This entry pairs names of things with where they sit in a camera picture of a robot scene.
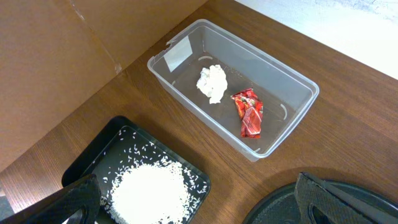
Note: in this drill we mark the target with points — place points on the red candy wrapper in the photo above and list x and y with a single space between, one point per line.
250 112

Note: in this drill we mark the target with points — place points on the black round tray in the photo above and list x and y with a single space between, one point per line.
281 207

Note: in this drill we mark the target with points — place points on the white label in bin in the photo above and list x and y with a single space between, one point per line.
178 54

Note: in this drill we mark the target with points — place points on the pile of rice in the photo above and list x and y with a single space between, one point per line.
150 193

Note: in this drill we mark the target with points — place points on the white tissue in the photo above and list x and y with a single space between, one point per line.
212 83

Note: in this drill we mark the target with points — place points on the clear plastic waste bin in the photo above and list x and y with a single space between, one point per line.
286 94

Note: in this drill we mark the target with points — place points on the black rectangular food tray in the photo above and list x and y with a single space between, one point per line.
121 144

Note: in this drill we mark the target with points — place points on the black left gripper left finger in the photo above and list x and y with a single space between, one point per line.
77 203

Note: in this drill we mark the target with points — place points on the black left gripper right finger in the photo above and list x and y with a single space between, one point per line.
320 202

